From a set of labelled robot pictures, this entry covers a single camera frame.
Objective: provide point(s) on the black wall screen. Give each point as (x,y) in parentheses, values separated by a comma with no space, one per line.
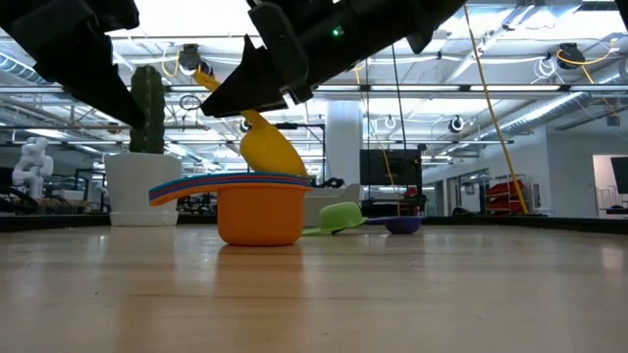
(620,174)

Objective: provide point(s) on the small indigo measuring cup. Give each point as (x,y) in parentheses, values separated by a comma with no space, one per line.
(402,225)

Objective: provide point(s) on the green measuring cup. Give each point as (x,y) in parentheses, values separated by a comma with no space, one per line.
(338,218)

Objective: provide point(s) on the black background monitor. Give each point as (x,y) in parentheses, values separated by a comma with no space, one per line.
(392,166)

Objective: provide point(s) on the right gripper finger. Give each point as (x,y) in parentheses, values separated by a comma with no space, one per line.
(250,88)

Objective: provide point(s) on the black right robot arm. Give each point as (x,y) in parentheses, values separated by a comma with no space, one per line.
(392,24)

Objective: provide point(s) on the black table frame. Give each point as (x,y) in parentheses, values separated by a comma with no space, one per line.
(564,223)

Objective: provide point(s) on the orange measuring cup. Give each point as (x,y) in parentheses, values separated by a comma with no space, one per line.
(260,216)

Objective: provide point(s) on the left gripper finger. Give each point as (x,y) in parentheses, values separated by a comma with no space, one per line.
(83,64)

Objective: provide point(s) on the red storage shelf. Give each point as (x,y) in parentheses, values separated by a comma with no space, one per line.
(505,193)

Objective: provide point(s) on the white humanoid robot figure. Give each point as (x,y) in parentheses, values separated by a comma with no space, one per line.
(33,164)

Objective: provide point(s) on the green cactus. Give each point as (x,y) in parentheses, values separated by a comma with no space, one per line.
(154,108)

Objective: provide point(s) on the grey plastic basket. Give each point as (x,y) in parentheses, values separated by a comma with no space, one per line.
(333,195)

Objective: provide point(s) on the yellow measuring cup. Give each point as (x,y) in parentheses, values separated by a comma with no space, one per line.
(270,152)

